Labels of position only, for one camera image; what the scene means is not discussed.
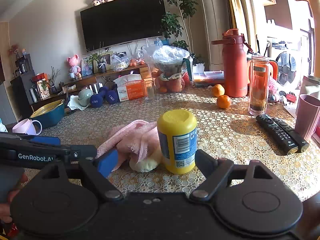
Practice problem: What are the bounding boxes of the bag of oranges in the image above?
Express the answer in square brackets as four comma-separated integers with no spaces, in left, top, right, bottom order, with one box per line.
[128,49,146,68]

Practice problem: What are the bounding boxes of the wooden television cabinet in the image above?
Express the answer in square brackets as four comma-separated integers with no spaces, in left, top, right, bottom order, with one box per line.
[32,63,151,111]

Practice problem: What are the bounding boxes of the blue dumbbell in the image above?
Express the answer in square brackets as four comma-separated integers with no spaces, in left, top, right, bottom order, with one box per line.
[89,86,109,108]
[104,84,120,104]

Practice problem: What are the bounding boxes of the coffee machine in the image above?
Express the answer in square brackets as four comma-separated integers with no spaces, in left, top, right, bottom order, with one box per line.
[13,55,32,77]

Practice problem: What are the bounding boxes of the washing machine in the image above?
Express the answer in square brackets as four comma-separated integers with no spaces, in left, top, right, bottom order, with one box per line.
[268,38,305,93]

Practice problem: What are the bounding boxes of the dark side cabinet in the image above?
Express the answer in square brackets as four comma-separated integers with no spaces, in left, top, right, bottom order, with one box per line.
[10,53,38,119]

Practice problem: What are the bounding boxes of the stack of flat boxes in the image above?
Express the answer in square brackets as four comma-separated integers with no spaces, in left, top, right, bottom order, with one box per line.
[192,70,225,88]

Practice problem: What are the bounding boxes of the person's left hand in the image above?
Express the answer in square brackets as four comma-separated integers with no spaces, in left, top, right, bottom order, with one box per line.
[0,173,29,224]

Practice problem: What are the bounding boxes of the pink towel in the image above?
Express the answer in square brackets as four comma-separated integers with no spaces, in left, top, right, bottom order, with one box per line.
[96,119,163,172]

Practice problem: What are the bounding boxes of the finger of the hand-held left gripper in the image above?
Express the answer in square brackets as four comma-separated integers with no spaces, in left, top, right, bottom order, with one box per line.
[0,132,61,146]
[59,144,98,163]

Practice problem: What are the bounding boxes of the teal basket with yellow colander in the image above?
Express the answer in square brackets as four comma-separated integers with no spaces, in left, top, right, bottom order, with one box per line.
[29,99,66,128]

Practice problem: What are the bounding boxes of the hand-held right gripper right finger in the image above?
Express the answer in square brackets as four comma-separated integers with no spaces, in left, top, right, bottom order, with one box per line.
[189,149,278,202]

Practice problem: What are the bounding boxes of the clear drinking glass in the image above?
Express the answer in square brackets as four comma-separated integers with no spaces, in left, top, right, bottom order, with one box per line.
[143,80,156,102]

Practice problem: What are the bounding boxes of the clear glass tumbler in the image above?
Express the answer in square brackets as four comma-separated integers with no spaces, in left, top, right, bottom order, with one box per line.
[247,53,271,116]

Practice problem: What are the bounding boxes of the yellow curtain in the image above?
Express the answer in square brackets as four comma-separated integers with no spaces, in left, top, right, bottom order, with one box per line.
[219,0,248,46]

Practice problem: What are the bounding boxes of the small potted plant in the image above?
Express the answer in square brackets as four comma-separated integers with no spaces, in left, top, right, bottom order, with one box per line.
[86,43,111,74]

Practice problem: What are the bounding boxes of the white cloth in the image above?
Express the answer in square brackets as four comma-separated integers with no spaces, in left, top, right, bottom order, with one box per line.
[67,95,90,111]

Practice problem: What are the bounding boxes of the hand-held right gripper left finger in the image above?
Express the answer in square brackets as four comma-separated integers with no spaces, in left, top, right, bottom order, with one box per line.
[40,148,123,202]

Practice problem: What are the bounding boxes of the potato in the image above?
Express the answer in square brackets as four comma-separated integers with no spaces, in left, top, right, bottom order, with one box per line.
[129,152,163,173]

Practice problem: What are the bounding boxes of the colourful gift bag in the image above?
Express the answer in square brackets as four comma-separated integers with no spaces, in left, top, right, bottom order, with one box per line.
[37,78,51,100]

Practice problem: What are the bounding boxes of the pale green round pot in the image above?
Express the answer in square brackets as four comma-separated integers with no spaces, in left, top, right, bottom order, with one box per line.
[78,89,94,107]

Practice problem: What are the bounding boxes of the white and orange tissue pack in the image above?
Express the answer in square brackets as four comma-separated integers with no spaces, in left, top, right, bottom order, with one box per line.
[113,74,148,102]

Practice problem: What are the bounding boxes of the white flower pot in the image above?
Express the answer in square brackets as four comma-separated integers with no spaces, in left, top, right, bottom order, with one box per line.
[192,55,206,74]

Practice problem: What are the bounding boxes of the pink plush bear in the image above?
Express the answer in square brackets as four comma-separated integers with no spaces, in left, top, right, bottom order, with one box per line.
[67,54,82,80]

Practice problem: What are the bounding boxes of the vase with twigs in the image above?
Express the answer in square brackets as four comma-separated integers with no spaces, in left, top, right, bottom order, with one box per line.
[48,66,61,94]

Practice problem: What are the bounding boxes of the black television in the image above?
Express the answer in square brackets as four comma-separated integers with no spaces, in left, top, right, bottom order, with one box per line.
[80,0,167,53]

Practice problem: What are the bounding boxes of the yellow plastic bottle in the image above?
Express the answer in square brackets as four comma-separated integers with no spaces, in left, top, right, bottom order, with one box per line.
[157,109,198,175]

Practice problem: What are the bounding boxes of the white standing air conditioner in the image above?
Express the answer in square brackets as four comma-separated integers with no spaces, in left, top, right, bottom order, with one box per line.
[196,0,231,65]

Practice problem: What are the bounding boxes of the tall indoor plant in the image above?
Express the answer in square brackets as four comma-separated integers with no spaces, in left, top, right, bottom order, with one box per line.
[159,0,198,53]

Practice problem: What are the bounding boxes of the pink mug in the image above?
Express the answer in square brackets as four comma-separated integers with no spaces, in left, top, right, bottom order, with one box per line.
[12,118,42,136]

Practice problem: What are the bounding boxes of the black remote control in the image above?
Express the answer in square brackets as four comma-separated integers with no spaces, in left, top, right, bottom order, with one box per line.
[271,117,310,153]
[255,114,299,156]

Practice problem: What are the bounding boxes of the plastic bag with food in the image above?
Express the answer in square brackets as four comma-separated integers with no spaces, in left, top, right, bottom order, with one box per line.
[142,37,191,94]

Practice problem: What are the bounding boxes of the clear plastic bag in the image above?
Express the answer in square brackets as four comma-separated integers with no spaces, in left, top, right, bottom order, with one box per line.
[110,52,129,72]

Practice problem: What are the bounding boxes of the tangerine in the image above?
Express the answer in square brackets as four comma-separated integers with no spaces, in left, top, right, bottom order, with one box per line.
[212,84,226,98]
[216,94,232,109]

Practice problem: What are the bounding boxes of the red water bottle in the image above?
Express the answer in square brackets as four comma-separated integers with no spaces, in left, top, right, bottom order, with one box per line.
[211,28,251,98]

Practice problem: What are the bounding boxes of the picture frame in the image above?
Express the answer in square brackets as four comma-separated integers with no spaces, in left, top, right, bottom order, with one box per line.
[93,51,114,74]

